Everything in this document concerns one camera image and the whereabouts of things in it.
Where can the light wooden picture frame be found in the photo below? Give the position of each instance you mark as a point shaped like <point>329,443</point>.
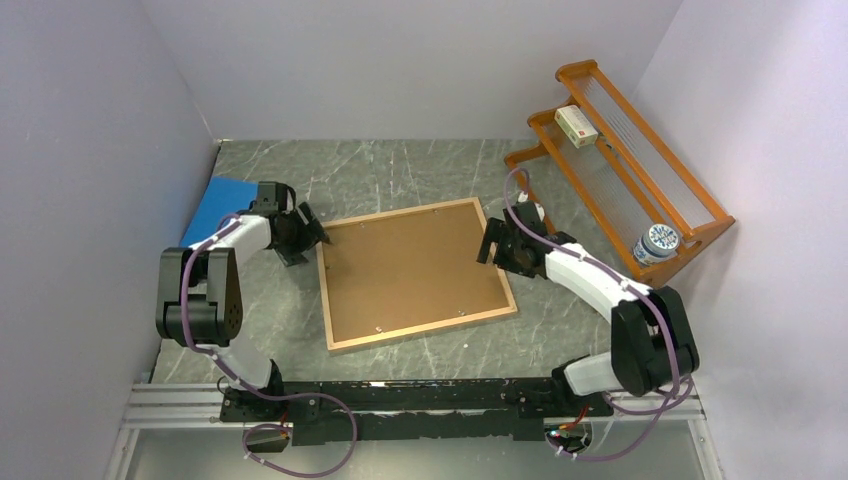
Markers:
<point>424,334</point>

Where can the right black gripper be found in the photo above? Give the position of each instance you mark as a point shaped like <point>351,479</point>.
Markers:
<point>497,231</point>

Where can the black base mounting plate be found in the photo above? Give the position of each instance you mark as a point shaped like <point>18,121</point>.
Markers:
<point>521,409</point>

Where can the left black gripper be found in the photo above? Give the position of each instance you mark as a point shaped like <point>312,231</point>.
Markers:
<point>312,233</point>

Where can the blue white ceramic jar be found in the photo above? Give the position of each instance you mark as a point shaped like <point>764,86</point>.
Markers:
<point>657,244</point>

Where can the white red small box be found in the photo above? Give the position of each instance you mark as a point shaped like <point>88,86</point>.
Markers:
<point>576,126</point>

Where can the aluminium rail frame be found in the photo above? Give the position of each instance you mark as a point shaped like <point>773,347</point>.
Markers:
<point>173,431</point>

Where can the blue paper sheet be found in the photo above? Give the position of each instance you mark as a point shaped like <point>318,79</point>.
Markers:
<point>223,196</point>

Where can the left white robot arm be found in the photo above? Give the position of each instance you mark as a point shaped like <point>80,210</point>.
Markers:
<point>199,298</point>

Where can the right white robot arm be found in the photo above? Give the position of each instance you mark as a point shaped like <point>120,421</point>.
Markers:
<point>652,346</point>

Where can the orange wooden shelf rack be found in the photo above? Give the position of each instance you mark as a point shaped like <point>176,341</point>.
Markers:
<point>629,179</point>

